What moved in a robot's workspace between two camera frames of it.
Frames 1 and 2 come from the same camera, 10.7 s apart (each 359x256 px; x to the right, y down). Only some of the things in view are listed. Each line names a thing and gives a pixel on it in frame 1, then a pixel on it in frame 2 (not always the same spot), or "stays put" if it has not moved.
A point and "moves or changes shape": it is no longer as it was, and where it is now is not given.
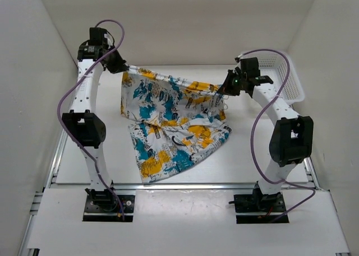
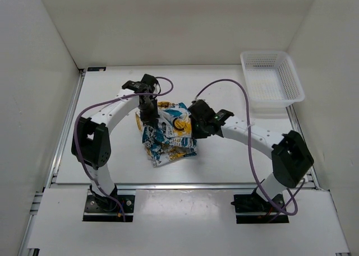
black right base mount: [258, 202] stays put
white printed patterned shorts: [173, 123] moves or changes shape
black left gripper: [119, 66] -> [151, 120]
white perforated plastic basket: [274, 65] stays put
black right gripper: [226, 89] -> [195, 134]
